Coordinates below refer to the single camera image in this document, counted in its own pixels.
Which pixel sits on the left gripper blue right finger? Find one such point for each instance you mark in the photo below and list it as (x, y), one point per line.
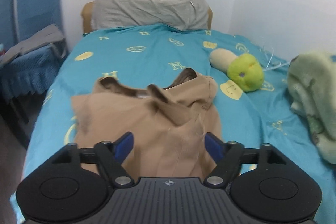
(227, 157)

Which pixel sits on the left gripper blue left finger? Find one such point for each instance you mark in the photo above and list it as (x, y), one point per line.
(111, 155)

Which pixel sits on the tan t-shirt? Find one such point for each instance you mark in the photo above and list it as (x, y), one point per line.
(168, 124)

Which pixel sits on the green yellow plush toy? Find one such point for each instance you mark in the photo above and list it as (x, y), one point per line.
(244, 70)

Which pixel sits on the light green fleece blanket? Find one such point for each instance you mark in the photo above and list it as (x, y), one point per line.
(311, 84)

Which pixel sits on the grey cloth on chair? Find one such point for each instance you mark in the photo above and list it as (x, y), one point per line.
(49, 35)

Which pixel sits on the grey pillow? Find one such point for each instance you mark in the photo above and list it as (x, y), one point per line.
(180, 14)

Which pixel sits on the blue covered chair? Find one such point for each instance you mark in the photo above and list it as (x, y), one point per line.
(33, 72)

